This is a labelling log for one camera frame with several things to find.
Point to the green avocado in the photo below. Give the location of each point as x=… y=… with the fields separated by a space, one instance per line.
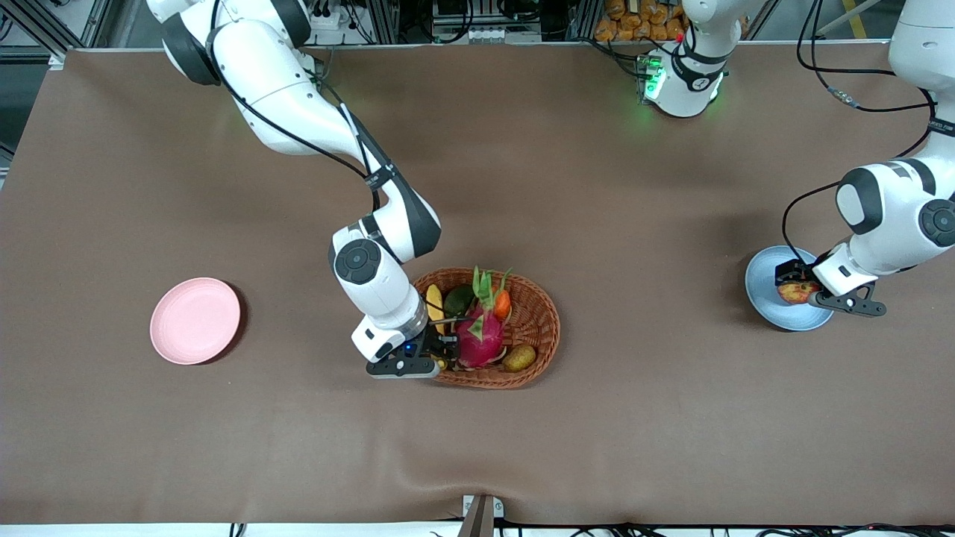
x=459 y=301

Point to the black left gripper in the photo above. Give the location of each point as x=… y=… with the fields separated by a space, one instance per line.
x=789 y=271

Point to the pink dragon fruit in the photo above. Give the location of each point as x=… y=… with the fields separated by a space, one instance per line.
x=479 y=339

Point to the brown wicker basket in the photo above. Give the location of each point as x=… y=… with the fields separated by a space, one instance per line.
x=533 y=321

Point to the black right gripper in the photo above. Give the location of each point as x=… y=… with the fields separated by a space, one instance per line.
x=436 y=342

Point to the brown kiwi fruit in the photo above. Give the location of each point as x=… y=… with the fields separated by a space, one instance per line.
x=520 y=356

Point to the white power strip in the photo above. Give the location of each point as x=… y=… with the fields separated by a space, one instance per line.
x=332 y=19

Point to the red apple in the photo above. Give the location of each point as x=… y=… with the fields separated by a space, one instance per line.
x=797 y=292

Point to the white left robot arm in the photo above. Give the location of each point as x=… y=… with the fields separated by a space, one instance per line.
x=888 y=216

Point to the blue plate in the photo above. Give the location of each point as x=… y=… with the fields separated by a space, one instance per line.
x=768 y=306

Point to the brown table cloth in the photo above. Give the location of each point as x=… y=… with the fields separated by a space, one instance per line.
x=597 y=224

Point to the yellow banana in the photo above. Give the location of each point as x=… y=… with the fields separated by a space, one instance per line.
x=435 y=302

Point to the small orange fruit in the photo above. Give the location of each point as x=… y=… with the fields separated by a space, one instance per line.
x=502 y=304

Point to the pink plate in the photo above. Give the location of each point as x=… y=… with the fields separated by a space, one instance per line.
x=195 y=321

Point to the metal table edge bracket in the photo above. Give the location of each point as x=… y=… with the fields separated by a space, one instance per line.
x=481 y=514

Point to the bag of orange fruits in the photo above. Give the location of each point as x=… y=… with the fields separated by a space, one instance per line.
x=634 y=19

